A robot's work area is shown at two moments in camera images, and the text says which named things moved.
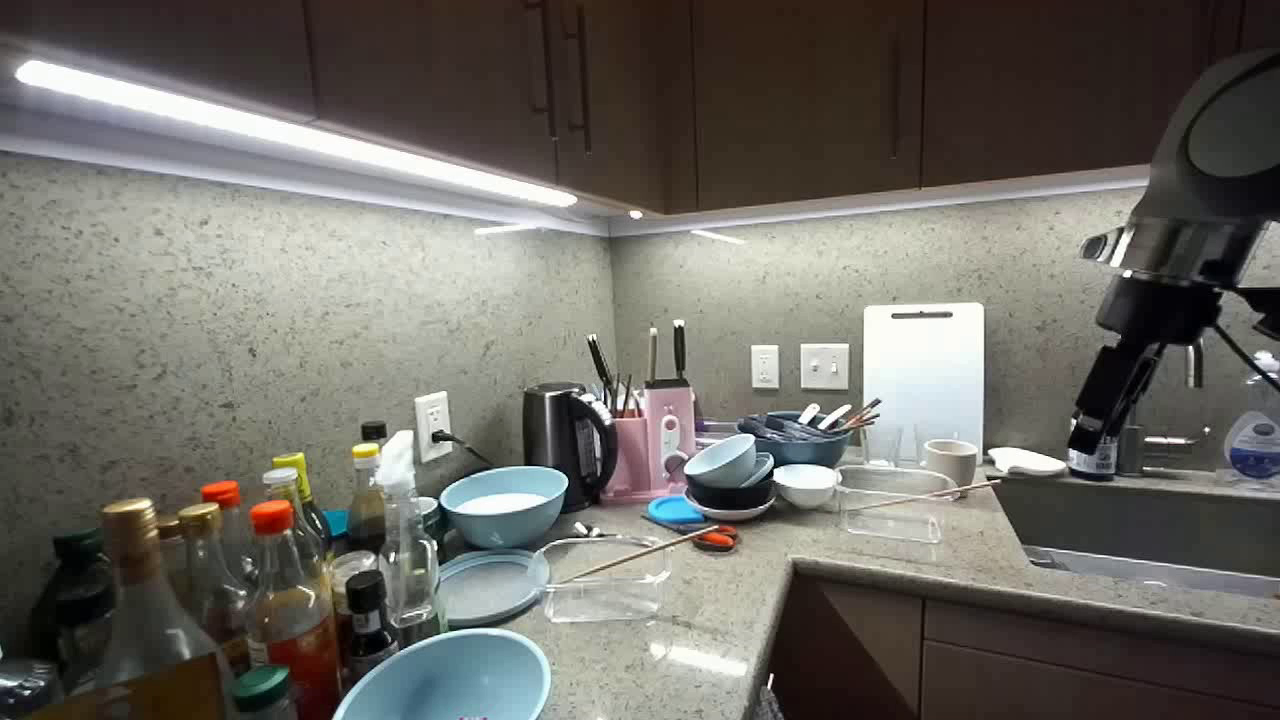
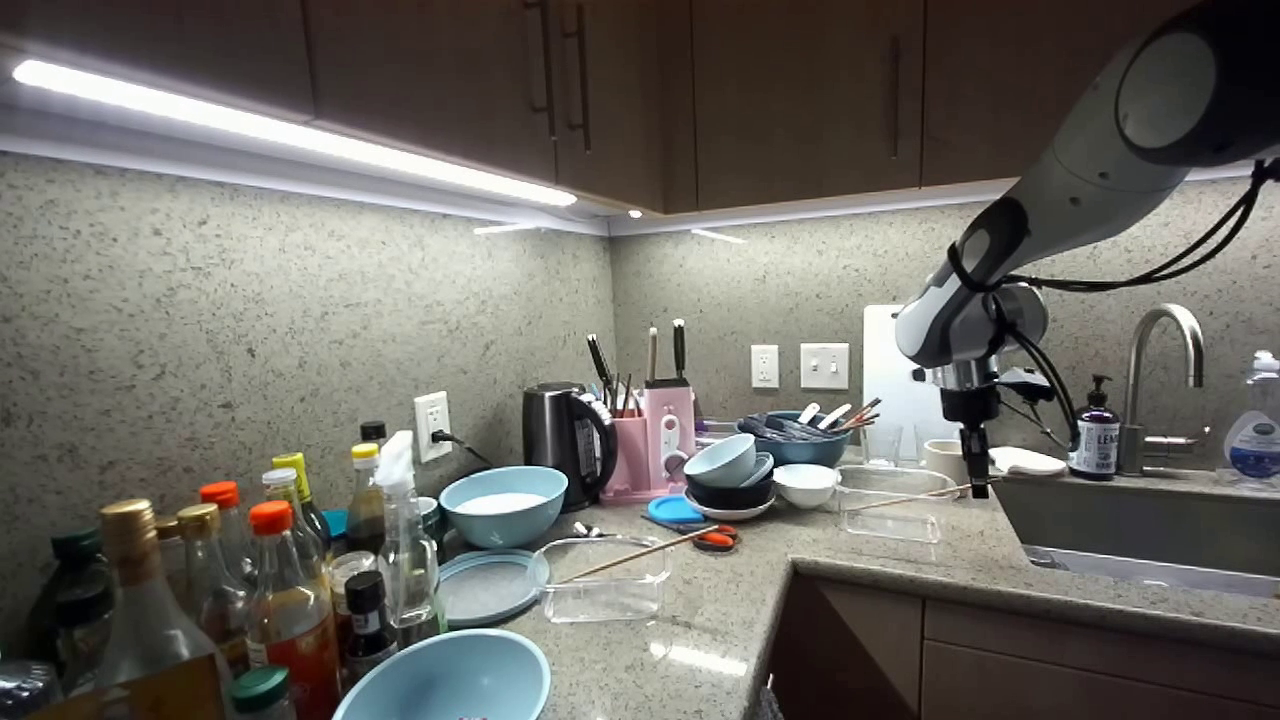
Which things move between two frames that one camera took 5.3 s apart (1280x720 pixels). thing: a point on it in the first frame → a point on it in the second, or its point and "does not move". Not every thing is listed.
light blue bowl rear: x=505 y=505 does not move
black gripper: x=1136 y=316 → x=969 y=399
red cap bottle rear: x=237 y=584 does not move
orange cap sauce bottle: x=295 y=613 does not move
